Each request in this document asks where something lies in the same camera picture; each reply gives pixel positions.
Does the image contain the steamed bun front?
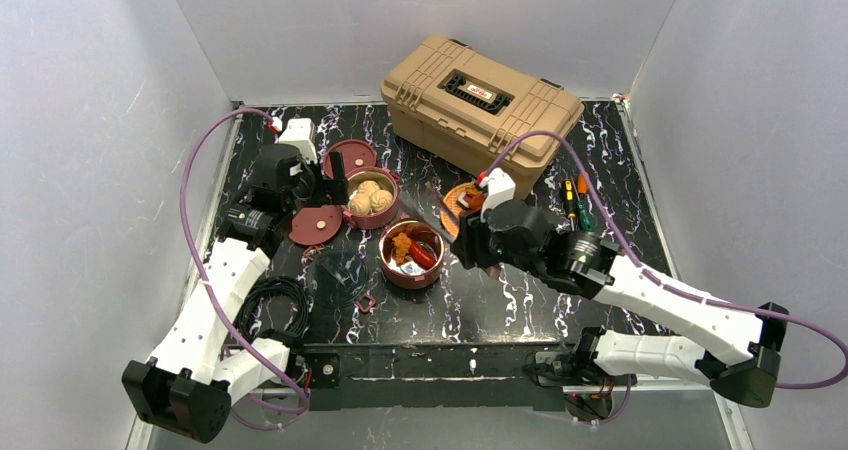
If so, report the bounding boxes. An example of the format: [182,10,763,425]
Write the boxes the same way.
[348,193,372,216]

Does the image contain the steamed bun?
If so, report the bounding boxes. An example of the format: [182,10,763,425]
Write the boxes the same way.
[369,189,394,214]
[357,180,381,198]
[348,193,372,216]

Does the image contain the fried chicken pieces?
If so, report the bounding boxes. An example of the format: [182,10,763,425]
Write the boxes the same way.
[392,232,412,266]

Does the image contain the red sausage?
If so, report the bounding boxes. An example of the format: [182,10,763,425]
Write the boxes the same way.
[408,241,438,270]

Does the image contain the red steel lunch bowl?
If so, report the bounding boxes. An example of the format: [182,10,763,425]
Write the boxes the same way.
[378,218,447,290]
[341,167,400,230]

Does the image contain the metal food tongs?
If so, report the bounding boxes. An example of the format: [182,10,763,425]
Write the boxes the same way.
[397,192,455,243]

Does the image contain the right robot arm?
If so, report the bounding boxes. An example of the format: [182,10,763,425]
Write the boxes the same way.
[451,200,786,408]

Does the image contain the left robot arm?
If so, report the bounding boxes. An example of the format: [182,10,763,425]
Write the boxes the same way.
[121,144,348,443]

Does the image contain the red lunch box clip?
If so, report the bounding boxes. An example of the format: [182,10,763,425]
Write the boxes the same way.
[354,292,376,314]

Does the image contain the red round lid rear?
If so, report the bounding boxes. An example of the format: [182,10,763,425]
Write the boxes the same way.
[322,139,377,177]

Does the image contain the red round lid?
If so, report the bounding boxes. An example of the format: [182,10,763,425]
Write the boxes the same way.
[288,205,343,247]
[322,139,377,177]

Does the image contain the red round lid front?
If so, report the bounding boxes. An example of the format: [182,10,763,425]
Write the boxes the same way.
[288,205,343,247]

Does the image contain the sushi roll piece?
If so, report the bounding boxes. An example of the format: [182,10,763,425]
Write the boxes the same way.
[459,192,485,211]

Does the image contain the orange green screwdriver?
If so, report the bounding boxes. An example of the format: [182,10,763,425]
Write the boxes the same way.
[575,174,596,232]

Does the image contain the dark transparent round lid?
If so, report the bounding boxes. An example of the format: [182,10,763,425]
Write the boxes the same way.
[306,250,370,309]

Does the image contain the tan plastic toolbox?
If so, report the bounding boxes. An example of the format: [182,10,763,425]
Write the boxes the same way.
[380,35,584,198]

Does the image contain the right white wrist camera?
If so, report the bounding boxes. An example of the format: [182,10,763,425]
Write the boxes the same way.
[478,168,516,221]

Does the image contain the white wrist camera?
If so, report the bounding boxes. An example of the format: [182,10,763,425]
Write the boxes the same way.
[269,117,318,164]
[478,168,516,221]

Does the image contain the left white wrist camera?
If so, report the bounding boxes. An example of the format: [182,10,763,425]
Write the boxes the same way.
[269,117,318,164]

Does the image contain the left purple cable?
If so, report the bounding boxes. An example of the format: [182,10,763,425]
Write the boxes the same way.
[180,107,311,433]

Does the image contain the purple cable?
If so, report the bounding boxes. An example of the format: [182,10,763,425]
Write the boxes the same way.
[483,130,848,427]
[180,107,311,433]

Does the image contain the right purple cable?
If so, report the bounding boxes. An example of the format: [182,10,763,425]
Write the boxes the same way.
[483,130,848,427]

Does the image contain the coiled black cable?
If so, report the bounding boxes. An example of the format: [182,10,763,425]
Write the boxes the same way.
[235,275,311,346]

